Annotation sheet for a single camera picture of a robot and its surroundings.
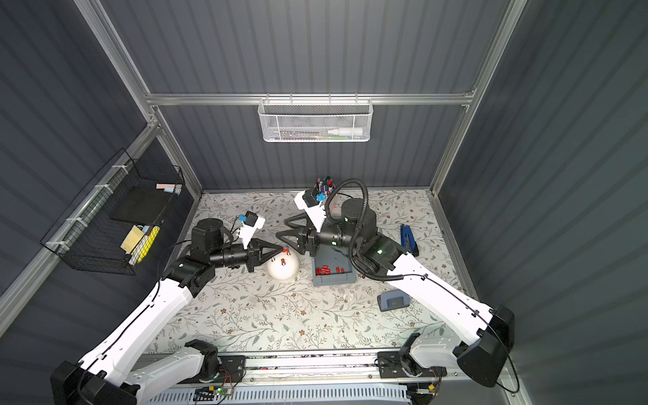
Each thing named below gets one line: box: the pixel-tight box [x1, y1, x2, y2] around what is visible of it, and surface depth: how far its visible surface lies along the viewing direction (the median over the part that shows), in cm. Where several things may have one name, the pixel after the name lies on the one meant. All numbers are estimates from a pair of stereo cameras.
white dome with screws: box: [266, 250, 300, 281], surface depth 88 cm
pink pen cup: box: [310, 175, 336, 202], surface depth 107 cm
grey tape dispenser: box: [377, 288, 411, 313], surface depth 86 cm
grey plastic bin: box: [312, 244, 357, 287], surface depth 96 cm
